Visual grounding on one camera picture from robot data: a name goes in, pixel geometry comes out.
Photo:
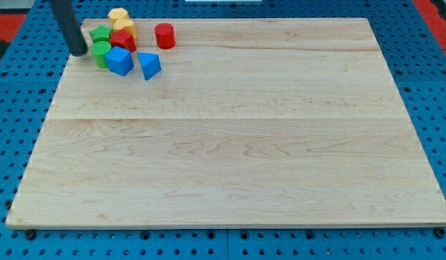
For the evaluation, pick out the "red star block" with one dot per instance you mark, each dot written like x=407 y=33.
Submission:
x=123 y=39

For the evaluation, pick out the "yellow heart block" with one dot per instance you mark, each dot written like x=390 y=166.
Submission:
x=127 y=25

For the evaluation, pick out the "green star block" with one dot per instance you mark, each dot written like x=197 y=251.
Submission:
x=101 y=33

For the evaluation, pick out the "light wooden board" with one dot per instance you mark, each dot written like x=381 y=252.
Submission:
x=251 y=123

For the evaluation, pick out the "blue triangle block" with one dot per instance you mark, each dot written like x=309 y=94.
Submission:
x=150 y=64

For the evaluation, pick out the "red cylinder block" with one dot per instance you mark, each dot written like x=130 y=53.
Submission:
x=164 y=35

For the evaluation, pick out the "blue cube block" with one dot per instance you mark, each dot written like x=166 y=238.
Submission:
x=119 y=61

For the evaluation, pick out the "green cylinder block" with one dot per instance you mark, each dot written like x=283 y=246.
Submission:
x=99 y=51

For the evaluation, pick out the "yellow hexagon block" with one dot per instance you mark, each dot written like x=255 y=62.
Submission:
x=117 y=14

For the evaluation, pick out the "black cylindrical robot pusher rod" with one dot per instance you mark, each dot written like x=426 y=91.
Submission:
x=70 y=28

